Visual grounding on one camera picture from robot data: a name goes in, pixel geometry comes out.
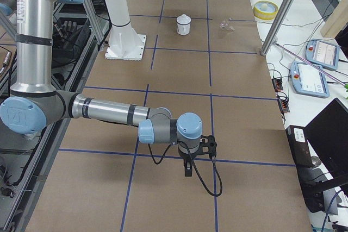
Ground black laptop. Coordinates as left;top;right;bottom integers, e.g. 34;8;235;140
304;98;348;177

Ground orange black connector box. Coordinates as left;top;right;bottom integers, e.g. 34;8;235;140
272;78;283;92

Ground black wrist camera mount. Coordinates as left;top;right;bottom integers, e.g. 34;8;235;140
197;135;217;160

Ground near grey teach pendant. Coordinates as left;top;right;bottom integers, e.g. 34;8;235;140
290;61;330;98

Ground brown paper table cover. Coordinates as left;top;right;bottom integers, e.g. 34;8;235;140
27;0;311;231

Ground yellow rimmed bowl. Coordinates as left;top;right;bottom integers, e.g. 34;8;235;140
253;1;279;21

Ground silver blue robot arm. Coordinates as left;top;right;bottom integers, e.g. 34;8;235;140
1;0;203;177

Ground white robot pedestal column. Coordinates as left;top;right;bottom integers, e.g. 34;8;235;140
105;0;146;61

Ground grey teach pendant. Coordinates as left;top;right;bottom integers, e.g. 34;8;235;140
290;61;330;98
305;40;339;71

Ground clear glass funnel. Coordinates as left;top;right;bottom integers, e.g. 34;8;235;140
219;17;235;32

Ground far grey teach pendant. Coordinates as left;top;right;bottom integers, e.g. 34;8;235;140
305;40;339;71

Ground black box on desk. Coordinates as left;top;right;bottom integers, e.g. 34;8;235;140
285;125;314;168

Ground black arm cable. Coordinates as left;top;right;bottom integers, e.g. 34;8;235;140
148;142;223;197

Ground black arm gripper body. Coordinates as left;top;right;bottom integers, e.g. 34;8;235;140
178;147;200;161

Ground white enamel mug blue rim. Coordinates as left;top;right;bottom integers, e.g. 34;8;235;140
177;23;191;35

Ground aluminium frame post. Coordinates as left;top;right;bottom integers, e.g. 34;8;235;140
260;0;294;56

